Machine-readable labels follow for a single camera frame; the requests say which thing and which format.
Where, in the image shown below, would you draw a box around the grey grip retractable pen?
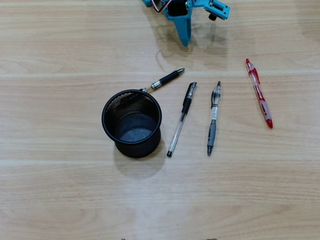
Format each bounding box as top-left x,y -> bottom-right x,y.
206,80 -> 222,157

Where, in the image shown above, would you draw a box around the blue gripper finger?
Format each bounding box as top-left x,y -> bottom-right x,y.
166,0 -> 194,48

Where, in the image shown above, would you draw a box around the blue gripper body with servo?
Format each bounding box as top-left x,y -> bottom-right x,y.
163,0 -> 187,17

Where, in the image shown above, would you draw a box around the black grip chrome tip pen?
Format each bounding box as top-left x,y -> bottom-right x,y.
121,67 -> 186,103

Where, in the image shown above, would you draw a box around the clear pen with black cap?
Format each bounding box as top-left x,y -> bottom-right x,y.
166,81 -> 198,158

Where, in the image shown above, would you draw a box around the red retractable pen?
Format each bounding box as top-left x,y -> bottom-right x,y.
245,58 -> 274,130

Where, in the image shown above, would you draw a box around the red white servo wires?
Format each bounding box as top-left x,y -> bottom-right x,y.
151,0 -> 168,14

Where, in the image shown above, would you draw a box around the black mesh pen holder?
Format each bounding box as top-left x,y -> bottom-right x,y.
101,89 -> 163,159

